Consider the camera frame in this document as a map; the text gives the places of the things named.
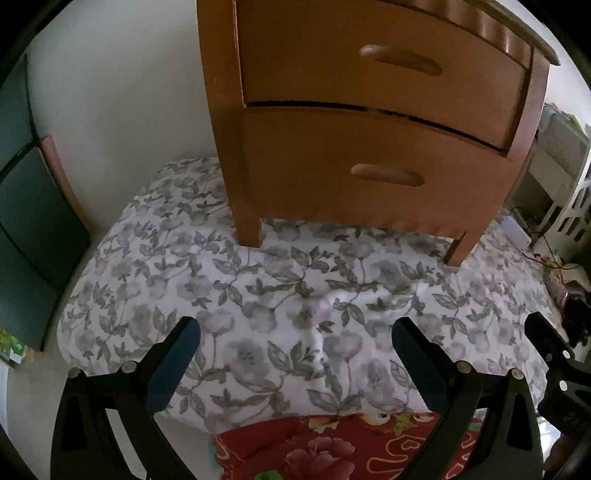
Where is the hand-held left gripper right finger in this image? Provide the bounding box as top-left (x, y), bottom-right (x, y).
top-left (392, 316), bottom-right (544, 480)

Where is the red floral blanket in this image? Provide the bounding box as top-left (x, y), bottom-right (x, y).
top-left (212, 411), bottom-right (481, 480)

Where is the deep wooden drawer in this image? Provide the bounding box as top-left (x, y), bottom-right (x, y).
top-left (241, 102), bottom-right (522, 232)

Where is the white laundry basket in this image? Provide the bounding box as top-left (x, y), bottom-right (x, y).
top-left (540, 161), bottom-right (591, 245)

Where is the small black object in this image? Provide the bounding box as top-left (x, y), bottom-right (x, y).
top-left (561, 295), bottom-right (591, 348)

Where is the white shelf unit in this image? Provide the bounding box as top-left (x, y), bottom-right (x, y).
top-left (508, 104), bottom-right (591, 232)

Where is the green printed box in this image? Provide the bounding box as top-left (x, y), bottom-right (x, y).
top-left (0, 329), bottom-right (36, 371)

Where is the wooden nightstand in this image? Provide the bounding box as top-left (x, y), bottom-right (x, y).
top-left (196, 0), bottom-right (561, 268)

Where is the black cable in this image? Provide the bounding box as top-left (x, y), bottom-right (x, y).
top-left (510, 207), bottom-right (583, 274)

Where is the grey floral bed sheet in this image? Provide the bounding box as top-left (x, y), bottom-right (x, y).
top-left (56, 157), bottom-right (561, 435)

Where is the white power strip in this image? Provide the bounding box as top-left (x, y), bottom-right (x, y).
top-left (501, 217), bottom-right (533, 251)

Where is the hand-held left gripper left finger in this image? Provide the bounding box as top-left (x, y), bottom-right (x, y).
top-left (51, 316), bottom-right (201, 480)

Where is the brown wooden board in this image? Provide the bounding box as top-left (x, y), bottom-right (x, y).
top-left (41, 136), bottom-right (93, 232)

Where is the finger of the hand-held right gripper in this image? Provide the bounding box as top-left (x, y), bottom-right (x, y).
top-left (525, 311), bottom-right (576, 367)

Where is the shallow wooden drawer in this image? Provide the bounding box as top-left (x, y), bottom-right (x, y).
top-left (233, 0), bottom-right (536, 152)

